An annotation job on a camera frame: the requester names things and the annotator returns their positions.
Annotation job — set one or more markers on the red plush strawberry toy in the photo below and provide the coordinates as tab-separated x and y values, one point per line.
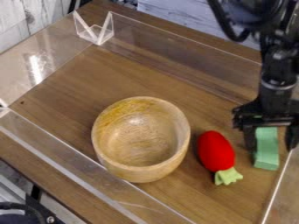
217	156

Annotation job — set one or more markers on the green rectangular block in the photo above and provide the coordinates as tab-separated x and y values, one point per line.
266	157

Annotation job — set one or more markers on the brown wooden bowl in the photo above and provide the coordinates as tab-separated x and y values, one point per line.
140	137

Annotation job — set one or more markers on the clear acrylic corner bracket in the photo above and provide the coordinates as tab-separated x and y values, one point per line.
95	34

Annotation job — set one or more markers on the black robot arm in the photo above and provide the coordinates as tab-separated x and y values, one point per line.
271	21

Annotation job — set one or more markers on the clear acrylic enclosure wall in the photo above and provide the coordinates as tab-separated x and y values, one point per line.
70	79

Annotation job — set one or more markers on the black metal clamp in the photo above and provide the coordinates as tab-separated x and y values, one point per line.
36	211

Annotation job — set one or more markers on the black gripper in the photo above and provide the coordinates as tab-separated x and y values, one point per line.
273	109

